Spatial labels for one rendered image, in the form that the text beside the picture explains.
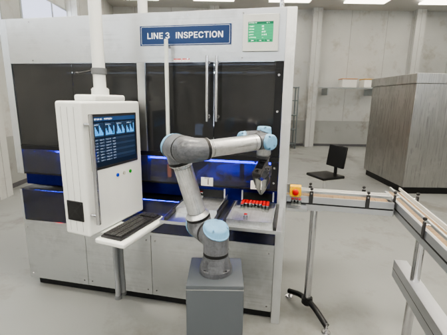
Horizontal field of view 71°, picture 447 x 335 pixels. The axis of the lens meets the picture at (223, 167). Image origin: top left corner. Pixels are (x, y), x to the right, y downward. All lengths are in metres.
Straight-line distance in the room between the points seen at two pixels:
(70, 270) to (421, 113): 5.53
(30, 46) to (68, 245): 1.50
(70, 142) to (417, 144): 5.49
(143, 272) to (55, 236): 0.77
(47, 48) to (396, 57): 11.47
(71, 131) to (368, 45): 11.32
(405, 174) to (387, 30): 7.31
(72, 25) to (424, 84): 5.25
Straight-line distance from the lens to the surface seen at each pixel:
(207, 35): 2.10
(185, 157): 1.27
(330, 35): 11.98
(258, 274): 2.34
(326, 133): 11.87
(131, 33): 2.30
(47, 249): 2.99
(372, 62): 12.39
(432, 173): 6.51
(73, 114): 1.82
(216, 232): 1.39
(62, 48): 2.56
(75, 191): 1.91
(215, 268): 1.45
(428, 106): 6.27
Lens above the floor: 1.57
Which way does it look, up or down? 12 degrees down
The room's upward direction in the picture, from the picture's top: 1 degrees clockwise
